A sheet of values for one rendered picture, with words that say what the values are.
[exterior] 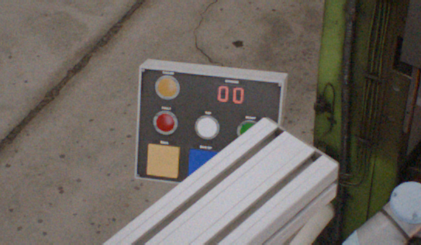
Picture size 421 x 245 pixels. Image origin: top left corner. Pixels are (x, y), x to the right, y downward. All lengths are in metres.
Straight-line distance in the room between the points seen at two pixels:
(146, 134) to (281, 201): 1.42
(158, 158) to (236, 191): 1.41
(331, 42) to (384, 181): 0.42
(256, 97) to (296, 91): 1.71
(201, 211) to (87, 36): 3.38
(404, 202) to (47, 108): 2.31
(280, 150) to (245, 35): 3.26
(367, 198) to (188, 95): 0.61
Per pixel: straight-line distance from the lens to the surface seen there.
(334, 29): 2.21
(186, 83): 2.18
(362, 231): 1.81
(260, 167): 0.85
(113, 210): 3.46
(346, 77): 2.25
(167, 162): 2.23
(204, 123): 2.19
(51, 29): 4.24
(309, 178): 0.84
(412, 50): 1.93
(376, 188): 2.49
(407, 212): 1.78
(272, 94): 2.15
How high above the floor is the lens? 2.66
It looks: 46 degrees down
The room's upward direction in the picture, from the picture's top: 3 degrees counter-clockwise
